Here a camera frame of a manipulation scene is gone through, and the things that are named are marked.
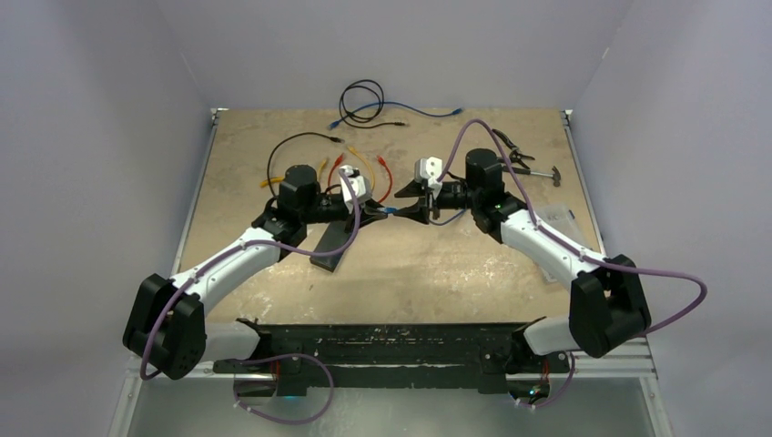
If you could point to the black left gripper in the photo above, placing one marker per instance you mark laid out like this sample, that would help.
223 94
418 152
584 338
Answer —
367 216

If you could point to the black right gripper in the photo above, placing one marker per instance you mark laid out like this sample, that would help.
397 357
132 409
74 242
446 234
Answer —
413 189

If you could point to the black network switch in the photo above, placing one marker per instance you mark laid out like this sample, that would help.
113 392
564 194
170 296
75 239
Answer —
334 236

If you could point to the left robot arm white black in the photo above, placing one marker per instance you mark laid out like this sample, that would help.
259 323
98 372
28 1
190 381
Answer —
167 326

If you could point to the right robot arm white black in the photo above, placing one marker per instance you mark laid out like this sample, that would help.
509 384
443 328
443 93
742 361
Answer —
607 302

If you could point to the clear plastic screw box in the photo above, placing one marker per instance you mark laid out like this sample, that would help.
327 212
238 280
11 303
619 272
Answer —
560 217

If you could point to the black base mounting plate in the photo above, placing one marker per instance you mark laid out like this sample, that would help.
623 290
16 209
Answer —
474 356

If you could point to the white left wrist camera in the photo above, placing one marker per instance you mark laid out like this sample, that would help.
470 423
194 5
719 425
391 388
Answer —
355 188

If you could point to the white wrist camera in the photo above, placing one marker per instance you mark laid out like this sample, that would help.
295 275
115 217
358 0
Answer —
355 188
427 171

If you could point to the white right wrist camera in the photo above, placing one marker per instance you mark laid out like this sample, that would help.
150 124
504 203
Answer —
427 171

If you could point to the claw hammer black handle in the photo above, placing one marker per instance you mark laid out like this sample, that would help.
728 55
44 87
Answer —
554 174

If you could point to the black wire stripper pliers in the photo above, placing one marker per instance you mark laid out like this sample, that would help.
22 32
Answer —
516 155

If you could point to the aluminium table edge rail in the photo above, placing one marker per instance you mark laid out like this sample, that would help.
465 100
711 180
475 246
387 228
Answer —
565 115

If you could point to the aluminium front frame rails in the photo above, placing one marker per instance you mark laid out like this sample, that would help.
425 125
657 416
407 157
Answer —
614 396

